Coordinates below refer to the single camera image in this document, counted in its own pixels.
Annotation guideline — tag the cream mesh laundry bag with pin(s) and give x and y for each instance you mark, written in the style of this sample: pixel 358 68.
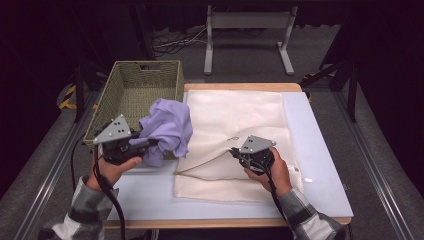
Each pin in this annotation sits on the cream mesh laundry bag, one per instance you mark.
pixel 226 113

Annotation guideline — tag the green woven basket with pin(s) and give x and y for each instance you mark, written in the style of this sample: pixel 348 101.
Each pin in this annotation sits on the green woven basket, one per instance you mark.
pixel 133 90

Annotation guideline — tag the purple cloth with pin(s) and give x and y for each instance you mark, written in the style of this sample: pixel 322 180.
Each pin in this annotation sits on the purple cloth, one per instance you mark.
pixel 170 126

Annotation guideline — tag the person's right hand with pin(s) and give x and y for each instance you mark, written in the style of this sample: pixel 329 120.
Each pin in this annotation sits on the person's right hand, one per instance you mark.
pixel 278 176

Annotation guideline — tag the person's left hand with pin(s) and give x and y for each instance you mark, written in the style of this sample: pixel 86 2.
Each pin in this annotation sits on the person's left hand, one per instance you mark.
pixel 106 173

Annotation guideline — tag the yellow black striped tape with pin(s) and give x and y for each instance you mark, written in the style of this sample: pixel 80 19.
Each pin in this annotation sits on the yellow black striped tape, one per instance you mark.
pixel 68 96

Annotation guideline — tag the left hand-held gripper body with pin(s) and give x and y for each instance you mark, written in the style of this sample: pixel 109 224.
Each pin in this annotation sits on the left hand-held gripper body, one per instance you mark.
pixel 113 131

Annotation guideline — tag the grey metal stand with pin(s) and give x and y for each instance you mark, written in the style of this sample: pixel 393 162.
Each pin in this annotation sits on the grey metal stand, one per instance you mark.
pixel 250 20

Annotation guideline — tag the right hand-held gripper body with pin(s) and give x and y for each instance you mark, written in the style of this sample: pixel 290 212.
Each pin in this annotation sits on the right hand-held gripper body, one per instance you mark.
pixel 255 145

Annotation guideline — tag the black metal stand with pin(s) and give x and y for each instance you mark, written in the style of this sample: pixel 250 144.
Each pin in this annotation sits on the black metal stand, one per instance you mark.
pixel 79 93
pixel 351 90

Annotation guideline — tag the small white scrap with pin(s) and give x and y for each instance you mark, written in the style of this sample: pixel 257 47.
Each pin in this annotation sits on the small white scrap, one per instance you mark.
pixel 308 180

